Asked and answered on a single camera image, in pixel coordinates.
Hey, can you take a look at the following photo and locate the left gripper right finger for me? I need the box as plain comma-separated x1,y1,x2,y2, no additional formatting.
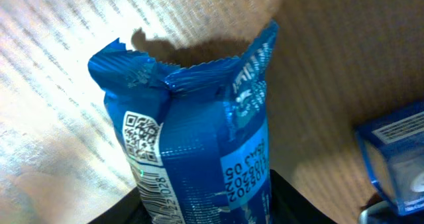
270,170,335,224

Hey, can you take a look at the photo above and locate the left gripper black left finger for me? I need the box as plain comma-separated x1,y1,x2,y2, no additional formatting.
89,188,152,224

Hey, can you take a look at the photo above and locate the blue Oreo cookie pack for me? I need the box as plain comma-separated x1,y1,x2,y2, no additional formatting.
88,22,278,224

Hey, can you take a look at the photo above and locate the blue Eclipse mints box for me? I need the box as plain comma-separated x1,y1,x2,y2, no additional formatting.
354,101,423,215

